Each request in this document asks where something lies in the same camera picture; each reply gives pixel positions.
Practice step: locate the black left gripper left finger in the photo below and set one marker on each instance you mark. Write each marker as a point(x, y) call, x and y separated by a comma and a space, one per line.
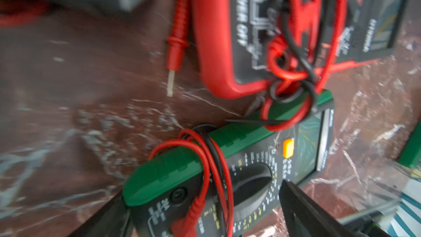
point(112, 220)

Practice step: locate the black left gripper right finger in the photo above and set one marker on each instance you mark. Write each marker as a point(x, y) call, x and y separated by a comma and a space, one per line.
point(305, 218)

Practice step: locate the red Aneng multimeter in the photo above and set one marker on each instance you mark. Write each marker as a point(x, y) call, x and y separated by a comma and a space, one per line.
point(288, 48)

